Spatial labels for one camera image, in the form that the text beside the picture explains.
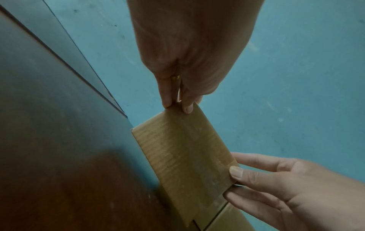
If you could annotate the person's left hand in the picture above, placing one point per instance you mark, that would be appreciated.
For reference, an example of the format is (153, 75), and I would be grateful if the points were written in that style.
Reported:
(194, 40)

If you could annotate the person's right hand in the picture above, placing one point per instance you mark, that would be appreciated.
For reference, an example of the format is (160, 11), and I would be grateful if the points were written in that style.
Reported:
(313, 194)

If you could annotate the cardboard box with dark edge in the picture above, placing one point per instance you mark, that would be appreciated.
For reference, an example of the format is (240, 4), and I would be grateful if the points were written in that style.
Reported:
(185, 162)

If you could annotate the dark brown wooden desk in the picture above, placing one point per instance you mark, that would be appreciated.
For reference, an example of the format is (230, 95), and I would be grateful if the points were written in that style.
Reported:
(50, 33)

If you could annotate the dark brown wooden table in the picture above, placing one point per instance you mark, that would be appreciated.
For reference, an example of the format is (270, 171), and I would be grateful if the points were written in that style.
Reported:
(57, 146)

